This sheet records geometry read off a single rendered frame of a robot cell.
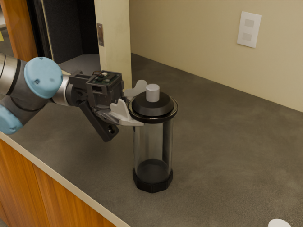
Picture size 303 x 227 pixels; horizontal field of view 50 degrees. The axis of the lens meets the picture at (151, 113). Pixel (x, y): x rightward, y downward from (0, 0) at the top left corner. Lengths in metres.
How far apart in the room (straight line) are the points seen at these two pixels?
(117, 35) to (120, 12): 0.07
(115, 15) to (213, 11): 0.40
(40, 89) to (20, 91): 0.04
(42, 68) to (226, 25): 0.76
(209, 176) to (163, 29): 0.74
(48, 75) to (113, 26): 0.40
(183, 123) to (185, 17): 0.46
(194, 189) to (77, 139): 0.38
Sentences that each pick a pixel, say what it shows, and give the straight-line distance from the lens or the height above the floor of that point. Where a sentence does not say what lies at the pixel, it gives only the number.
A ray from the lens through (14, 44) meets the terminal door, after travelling 1.22.
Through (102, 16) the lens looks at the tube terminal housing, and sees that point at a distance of 0.96.
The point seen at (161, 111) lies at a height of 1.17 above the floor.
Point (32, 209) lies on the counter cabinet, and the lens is 1.39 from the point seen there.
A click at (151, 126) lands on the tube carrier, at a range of 0.68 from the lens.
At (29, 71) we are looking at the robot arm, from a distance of 0.64.
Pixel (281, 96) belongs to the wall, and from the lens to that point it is 1.23.
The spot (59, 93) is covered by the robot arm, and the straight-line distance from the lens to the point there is 0.78.
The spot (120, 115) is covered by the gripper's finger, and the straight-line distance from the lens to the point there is 0.69.
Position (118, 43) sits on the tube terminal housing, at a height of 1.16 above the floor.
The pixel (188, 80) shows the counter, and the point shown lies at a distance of 1.28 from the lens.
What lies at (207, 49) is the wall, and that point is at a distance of 1.29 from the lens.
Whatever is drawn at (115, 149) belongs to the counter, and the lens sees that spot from 0.93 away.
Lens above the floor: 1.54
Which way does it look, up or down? 34 degrees down
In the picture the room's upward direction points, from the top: straight up
